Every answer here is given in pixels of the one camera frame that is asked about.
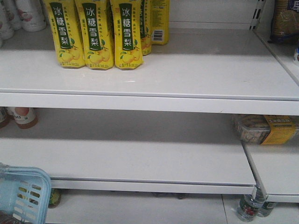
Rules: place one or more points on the light blue plastic basket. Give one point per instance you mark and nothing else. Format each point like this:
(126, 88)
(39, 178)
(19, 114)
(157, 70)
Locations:
(24, 193)

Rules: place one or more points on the white metal shelf unit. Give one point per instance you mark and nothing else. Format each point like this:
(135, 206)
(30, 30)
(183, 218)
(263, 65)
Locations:
(156, 145)

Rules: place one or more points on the yellow pear tea bottle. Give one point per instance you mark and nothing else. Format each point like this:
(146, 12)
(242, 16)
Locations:
(66, 31)
(160, 21)
(96, 22)
(127, 37)

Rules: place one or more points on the cookie box yellow label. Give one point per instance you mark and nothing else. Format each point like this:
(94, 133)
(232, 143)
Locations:
(265, 129)

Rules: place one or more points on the orange juice bottle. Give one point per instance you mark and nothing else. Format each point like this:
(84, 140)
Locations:
(25, 117)

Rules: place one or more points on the water bottle green label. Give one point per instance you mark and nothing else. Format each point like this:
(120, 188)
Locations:
(266, 209)

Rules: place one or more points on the white peach drink bottle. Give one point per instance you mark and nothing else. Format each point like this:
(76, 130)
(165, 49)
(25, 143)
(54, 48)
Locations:
(31, 14)

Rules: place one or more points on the brown cracker bag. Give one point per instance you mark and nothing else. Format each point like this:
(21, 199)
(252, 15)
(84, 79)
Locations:
(285, 22)

